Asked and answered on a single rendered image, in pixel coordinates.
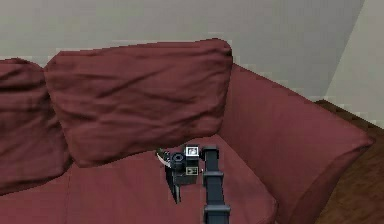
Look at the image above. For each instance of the dark red sofa cushion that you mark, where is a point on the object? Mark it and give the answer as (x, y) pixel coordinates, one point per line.
(140, 100)
(26, 126)

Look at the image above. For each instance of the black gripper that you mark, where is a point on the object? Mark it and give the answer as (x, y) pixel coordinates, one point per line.
(177, 161)

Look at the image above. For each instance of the dark red sofa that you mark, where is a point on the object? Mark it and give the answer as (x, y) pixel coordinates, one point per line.
(286, 140)

